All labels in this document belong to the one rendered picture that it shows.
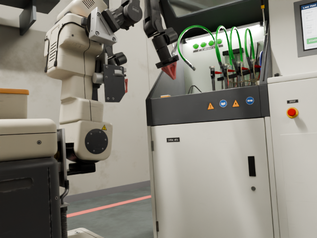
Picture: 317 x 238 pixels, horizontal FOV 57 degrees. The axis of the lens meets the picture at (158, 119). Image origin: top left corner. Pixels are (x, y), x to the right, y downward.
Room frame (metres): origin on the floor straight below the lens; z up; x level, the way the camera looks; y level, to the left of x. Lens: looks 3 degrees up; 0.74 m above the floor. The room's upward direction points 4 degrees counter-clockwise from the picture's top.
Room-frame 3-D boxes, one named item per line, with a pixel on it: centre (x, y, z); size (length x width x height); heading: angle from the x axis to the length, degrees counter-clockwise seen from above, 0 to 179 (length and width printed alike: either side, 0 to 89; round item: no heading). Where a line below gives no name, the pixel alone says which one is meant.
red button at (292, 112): (1.34, -0.62, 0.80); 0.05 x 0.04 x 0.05; 62
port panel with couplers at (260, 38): (1.92, -0.70, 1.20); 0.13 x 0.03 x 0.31; 62
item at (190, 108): (1.59, -0.25, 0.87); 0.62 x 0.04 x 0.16; 62
